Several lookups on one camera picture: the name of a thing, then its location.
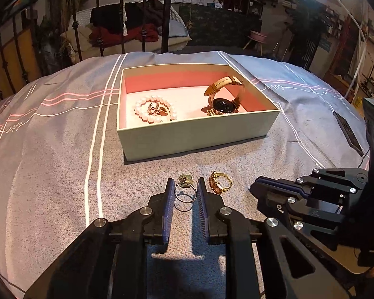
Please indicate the green gift box pink inside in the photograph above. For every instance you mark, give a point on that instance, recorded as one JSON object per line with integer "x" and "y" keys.
{"x": 190, "y": 137}

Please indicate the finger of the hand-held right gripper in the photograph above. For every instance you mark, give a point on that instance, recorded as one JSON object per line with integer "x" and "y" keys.
{"x": 299, "y": 187}
{"x": 299, "y": 215}

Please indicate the white wicker hanging chair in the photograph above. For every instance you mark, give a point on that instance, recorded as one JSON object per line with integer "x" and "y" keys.
{"x": 177, "y": 34}

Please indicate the black clothes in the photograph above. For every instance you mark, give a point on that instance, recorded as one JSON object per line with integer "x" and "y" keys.
{"x": 137, "y": 14}

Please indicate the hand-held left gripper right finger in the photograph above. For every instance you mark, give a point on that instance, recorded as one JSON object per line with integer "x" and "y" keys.
{"x": 202, "y": 205}

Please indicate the white floor lamp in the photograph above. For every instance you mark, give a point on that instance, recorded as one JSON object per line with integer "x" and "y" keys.
{"x": 352, "y": 18}

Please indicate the dark potted plant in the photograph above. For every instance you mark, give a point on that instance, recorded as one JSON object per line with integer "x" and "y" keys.
{"x": 308, "y": 21}

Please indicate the red wooden shelf rack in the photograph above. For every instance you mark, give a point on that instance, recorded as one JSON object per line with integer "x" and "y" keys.
{"x": 346, "y": 49}

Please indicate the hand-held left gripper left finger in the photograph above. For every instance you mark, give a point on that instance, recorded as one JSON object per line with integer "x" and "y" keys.
{"x": 170, "y": 205}

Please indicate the pink stool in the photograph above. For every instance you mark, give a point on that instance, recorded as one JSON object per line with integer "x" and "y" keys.
{"x": 257, "y": 36}

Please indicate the red clothes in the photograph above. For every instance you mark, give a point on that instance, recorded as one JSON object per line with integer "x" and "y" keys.
{"x": 112, "y": 35}

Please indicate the black iron bed frame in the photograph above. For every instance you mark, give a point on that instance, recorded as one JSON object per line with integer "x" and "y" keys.
{"x": 74, "y": 21}

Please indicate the green patterned counter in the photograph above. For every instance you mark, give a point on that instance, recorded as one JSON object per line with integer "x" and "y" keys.
{"x": 224, "y": 21}

